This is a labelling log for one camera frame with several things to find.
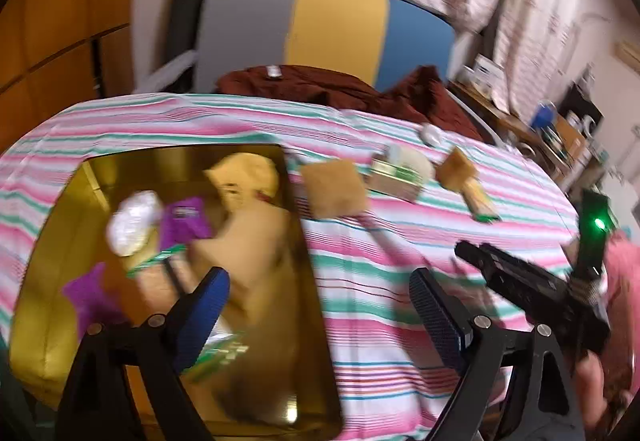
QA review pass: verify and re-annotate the purple candy packet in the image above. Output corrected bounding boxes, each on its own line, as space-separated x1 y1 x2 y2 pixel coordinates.
160 197 213 250
62 262 127 339

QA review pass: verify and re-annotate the white plastic item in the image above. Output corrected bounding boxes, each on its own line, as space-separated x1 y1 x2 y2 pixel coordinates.
106 190 163 257

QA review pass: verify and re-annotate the yellow plush toy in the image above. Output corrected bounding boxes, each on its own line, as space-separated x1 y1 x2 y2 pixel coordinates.
188 153 295 324

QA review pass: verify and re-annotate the green cardboard box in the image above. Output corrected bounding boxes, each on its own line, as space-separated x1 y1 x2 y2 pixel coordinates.
367 156 424 202

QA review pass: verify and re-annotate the right hand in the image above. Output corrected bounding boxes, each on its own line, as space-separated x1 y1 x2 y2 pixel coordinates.
573 351 632 439

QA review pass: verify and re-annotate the gold metal tin box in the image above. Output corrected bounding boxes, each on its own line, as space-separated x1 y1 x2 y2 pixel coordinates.
29 144 342 440

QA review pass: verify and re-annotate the wooden side shelf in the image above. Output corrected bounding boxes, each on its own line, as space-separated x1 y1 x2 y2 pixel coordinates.
447 81 589 188

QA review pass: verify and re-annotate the small tan sponge block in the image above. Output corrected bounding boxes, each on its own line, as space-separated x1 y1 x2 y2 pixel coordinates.
435 147 477 193

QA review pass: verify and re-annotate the striped bed sheet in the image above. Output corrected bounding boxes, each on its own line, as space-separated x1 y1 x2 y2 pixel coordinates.
1 93 577 440

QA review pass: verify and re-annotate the white fluffy sock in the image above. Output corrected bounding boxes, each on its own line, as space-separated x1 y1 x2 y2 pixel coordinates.
385 144 435 183

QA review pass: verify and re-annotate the blue cup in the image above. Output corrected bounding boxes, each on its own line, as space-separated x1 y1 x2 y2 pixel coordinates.
529 101 556 131

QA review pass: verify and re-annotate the square tan sponge piece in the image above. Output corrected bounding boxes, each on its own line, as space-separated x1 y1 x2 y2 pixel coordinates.
299 159 369 219

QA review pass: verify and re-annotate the white crumpled tissue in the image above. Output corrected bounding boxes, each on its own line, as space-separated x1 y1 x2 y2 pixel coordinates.
419 123 445 147

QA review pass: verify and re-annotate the white medicine box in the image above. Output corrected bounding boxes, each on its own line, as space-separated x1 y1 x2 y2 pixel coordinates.
472 54 504 97

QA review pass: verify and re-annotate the dark red garment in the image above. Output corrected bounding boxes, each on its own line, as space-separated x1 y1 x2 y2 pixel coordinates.
215 65 488 143

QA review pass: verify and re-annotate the wooden wardrobe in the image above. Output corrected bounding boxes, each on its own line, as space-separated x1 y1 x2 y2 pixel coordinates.
1 0 134 149

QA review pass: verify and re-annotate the grey yellow blue headboard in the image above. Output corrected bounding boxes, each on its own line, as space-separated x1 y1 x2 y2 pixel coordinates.
193 0 454 93

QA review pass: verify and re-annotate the black rolled mat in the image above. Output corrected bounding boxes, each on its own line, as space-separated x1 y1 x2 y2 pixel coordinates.
163 0 203 64

